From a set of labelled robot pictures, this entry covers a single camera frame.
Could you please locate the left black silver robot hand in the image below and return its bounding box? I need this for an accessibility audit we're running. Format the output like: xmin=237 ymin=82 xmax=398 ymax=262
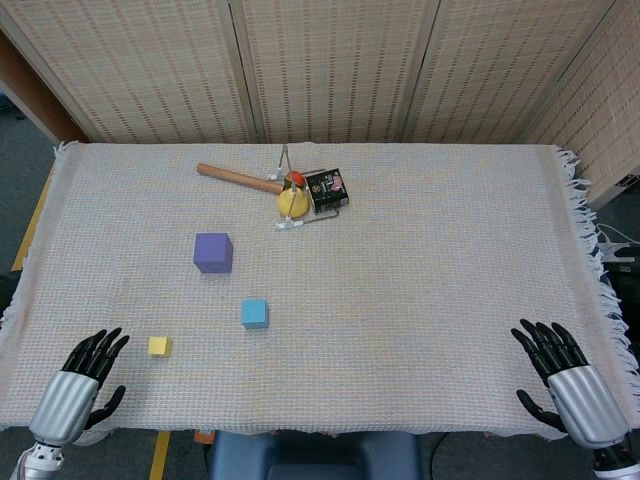
xmin=28 ymin=327 xmax=131 ymax=447

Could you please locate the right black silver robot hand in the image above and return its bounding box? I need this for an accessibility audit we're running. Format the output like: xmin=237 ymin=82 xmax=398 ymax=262
xmin=510 ymin=318 xmax=630 ymax=449

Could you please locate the medium blue cube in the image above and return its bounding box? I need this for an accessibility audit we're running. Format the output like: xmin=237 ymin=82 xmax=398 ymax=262
xmin=240 ymin=298 xmax=270 ymax=330

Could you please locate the yellow floor tape strip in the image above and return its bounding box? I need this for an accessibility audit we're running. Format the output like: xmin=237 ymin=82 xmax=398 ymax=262
xmin=148 ymin=430 xmax=172 ymax=480
xmin=11 ymin=163 xmax=57 ymax=272

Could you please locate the large purple cube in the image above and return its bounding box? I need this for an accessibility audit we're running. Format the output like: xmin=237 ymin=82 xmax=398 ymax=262
xmin=192 ymin=232 xmax=235 ymax=275

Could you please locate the beige woven tablecloth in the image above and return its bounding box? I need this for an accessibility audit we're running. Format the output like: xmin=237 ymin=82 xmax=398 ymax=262
xmin=0 ymin=140 xmax=632 ymax=444

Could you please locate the blue padded seat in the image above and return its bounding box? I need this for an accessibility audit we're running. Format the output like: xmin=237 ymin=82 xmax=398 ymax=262
xmin=207 ymin=428 xmax=437 ymax=480

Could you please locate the wooden rod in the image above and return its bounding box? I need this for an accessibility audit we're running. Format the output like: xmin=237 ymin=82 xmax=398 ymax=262
xmin=195 ymin=161 xmax=305 ymax=197

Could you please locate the woven folding screen panel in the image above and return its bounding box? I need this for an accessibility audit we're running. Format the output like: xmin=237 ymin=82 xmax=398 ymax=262
xmin=0 ymin=0 xmax=265 ymax=145
xmin=524 ymin=0 xmax=640 ymax=211
xmin=403 ymin=0 xmax=624 ymax=145
xmin=228 ymin=0 xmax=442 ymax=145

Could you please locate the yellow pear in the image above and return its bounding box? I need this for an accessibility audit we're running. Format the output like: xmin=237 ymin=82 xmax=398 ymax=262
xmin=277 ymin=185 xmax=309 ymax=221

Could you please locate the brown wooden cabinet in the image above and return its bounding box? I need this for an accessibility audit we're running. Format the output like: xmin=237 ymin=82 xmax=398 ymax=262
xmin=0 ymin=33 xmax=82 ymax=143

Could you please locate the black printed tin can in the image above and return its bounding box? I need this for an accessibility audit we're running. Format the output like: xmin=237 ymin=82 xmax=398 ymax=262
xmin=304 ymin=168 xmax=351 ymax=214

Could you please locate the white cable with plug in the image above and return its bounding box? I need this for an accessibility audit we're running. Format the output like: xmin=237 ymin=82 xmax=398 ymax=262
xmin=595 ymin=223 xmax=640 ymax=264

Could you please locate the metal wire display stand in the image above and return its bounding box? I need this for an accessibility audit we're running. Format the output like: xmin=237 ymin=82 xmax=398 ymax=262
xmin=267 ymin=143 xmax=344 ymax=233

